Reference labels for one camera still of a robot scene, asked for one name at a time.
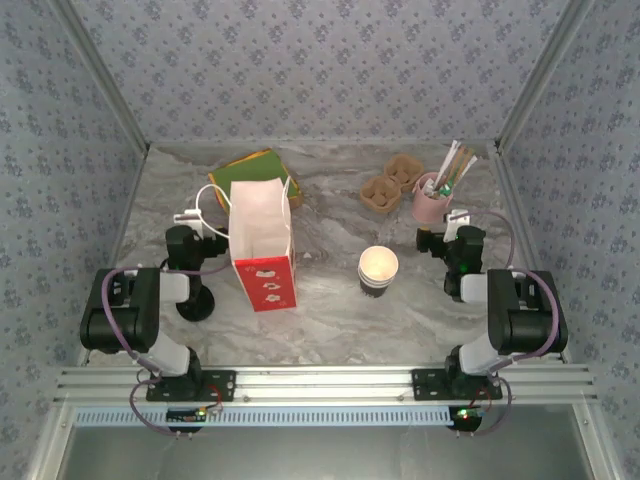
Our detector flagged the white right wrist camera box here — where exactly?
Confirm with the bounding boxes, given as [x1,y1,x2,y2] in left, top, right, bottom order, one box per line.
[442,208,472,241]

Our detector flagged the white wrapped straw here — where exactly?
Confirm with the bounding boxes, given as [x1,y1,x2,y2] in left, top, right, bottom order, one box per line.
[442,142,464,187]
[438,139,459,185]

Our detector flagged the aluminium frame post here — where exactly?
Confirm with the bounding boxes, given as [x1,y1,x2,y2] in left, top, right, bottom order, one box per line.
[493,0,597,151]
[49,0,152,154]

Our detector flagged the aluminium frame leg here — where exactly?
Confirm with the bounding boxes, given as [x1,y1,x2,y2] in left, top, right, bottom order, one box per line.
[27,402,76,480]
[569,399,621,480]

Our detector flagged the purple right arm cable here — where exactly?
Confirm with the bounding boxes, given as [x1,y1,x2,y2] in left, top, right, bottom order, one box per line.
[452,209,560,439]

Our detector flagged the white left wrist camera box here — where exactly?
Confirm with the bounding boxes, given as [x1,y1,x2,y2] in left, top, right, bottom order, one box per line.
[172,208,207,240]

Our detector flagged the black paper coffee cup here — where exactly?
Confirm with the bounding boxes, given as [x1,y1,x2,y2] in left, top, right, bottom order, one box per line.
[359,279,397,300]
[357,245,400,281]

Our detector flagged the slotted cable duct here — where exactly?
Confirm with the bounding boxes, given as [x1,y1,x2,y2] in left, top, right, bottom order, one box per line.
[74,405,454,427]

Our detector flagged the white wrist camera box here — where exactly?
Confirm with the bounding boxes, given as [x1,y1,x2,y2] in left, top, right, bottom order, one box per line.
[442,208,472,241]
[172,208,207,240]

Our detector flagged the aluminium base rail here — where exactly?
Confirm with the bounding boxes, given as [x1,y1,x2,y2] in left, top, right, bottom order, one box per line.
[54,364,599,404]

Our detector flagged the red white paper bag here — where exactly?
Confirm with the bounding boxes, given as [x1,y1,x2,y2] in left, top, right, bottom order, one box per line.
[196,174,300,314]

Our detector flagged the pink cup holder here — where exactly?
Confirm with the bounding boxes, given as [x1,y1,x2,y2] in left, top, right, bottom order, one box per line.
[412,172,454,225]

